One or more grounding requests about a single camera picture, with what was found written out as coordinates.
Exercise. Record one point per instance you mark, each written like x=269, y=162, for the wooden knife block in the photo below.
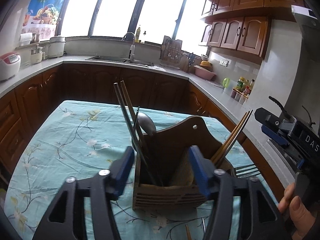
x=186, y=65

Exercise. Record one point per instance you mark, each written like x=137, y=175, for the metal spoon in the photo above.
x=147, y=125

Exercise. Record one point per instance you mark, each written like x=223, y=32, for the pink plastic basin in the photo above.
x=205, y=73

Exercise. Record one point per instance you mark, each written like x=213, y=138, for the grey range hood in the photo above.
x=308, y=30

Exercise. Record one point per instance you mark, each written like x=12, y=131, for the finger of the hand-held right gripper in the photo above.
x=270, y=118
x=275, y=136

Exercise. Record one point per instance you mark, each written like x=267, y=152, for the steel kitchen sink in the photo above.
x=110, y=58

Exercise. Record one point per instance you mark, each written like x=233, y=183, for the white dishcloth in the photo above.
x=157, y=67

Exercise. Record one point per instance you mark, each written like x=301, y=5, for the metal fork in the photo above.
x=246, y=171

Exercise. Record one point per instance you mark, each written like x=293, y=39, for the teal floral tablecloth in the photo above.
x=62, y=142

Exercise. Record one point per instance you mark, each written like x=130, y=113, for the row of condiment bottles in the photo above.
x=241, y=87

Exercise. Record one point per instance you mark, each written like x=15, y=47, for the green cup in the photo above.
x=226, y=82

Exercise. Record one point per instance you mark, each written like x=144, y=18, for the brown wooden chopstick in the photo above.
x=188, y=233

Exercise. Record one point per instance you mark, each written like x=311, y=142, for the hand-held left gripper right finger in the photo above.
x=200, y=172

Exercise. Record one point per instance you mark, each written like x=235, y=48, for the white and red rice cooker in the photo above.
x=8, y=66

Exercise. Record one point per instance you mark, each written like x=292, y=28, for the metal chopstick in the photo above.
x=136, y=120
x=125, y=120
x=203, y=226

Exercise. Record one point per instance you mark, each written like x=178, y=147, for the brown wooden upper cabinets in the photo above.
x=247, y=32

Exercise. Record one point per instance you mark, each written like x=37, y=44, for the fruit and palm wall poster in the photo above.
x=47, y=5

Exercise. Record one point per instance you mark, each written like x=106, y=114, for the black pan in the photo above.
x=277, y=103

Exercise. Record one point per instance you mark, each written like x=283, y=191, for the person's right hand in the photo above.
x=301, y=217

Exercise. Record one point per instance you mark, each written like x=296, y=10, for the chrome sink faucet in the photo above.
x=131, y=50

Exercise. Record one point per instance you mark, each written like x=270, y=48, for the kitchen window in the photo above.
x=112, y=7

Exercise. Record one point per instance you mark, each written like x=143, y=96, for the metal dish rack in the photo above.
x=171, y=52

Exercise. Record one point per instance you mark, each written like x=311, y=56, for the wooden slatted utensil holder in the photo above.
x=170, y=145

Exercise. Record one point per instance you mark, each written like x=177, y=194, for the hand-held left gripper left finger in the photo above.
x=125, y=170

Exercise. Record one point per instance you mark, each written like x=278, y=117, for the white wall outlet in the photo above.
x=224, y=62

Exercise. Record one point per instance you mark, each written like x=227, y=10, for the yellow oil bottle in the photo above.
x=139, y=35

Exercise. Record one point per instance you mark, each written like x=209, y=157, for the yellow bowl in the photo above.
x=206, y=63

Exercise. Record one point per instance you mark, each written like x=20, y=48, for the light wooden chopsticks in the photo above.
x=235, y=135

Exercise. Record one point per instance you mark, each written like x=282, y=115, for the small white electric pot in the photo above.
x=37, y=56

